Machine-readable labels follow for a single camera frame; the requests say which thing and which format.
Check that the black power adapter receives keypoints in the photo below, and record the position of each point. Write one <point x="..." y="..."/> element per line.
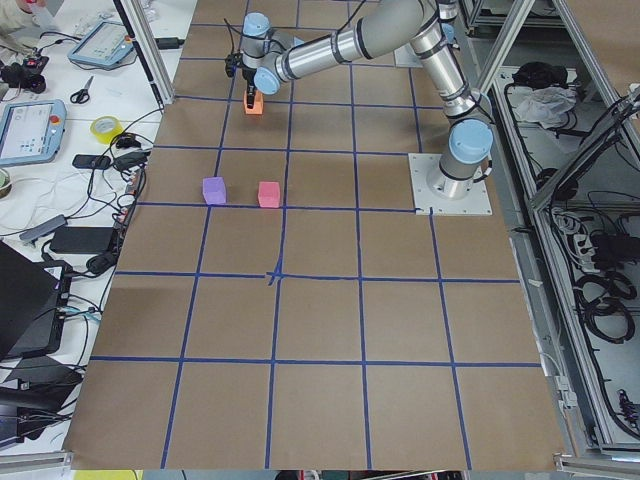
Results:
<point x="81" y="240"/>

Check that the yellow tape roll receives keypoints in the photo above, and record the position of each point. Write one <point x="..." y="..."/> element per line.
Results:
<point x="106" y="128"/>

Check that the teach pendant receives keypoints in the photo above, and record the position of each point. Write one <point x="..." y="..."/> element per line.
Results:
<point x="105" y="46"/>
<point x="31" y="132"/>

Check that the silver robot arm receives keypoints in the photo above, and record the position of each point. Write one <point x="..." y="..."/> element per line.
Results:
<point x="271" y="58"/>

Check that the purple foam cube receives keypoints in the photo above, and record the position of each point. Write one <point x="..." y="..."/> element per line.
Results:
<point x="214" y="190"/>

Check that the aluminium frame post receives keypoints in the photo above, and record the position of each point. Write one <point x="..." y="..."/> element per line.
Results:
<point x="138" y="29"/>

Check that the black laptop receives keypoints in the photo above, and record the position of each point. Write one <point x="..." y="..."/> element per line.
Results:
<point x="32" y="297"/>

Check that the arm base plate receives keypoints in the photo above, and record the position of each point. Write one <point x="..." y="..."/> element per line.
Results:
<point x="436" y="194"/>
<point x="405" y="57"/>

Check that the black scissors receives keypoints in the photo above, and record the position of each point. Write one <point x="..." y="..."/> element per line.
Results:
<point x="82" y="95"/>

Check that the orange foam cube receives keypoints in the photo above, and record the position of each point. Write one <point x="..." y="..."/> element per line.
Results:
<point x="258" y="107"/>

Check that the teach pendant far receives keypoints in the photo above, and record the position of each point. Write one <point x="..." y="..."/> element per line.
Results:
<point x="105" y="46"/>

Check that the pink foam cube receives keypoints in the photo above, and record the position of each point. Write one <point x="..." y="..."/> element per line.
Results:
<point x="269" y="194"/>

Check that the teach pendant near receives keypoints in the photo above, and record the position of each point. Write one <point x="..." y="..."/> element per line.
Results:
<point x="31" y="132"/>

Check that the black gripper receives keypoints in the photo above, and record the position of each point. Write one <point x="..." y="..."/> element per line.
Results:
<point x="248" y="76"/>

